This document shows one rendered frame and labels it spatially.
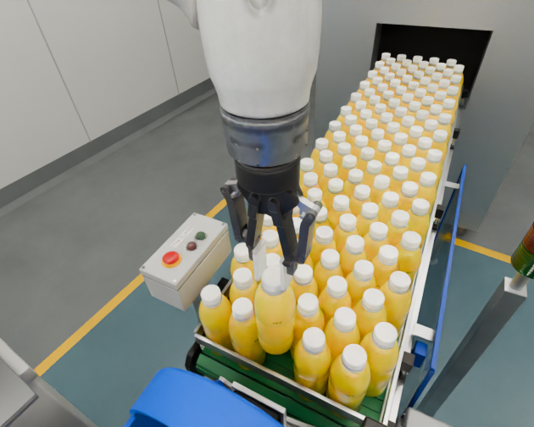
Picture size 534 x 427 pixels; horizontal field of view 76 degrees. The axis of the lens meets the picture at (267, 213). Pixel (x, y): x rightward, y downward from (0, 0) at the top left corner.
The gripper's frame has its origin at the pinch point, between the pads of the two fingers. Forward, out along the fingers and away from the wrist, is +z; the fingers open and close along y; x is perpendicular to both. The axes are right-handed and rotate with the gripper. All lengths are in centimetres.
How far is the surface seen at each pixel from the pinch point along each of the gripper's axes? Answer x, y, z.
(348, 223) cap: 29.9, 4.2, 15.6
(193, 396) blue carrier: -20.0, -0.7, 2.7
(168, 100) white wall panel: 236, -249, 112
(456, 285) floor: 121, 51, 126
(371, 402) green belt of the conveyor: 2.4, 19.9, 35.8
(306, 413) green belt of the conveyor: -5.3, 8.8, 36.1
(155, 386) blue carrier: -20.5, -7.3, 6.0
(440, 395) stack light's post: 25, 38, 65
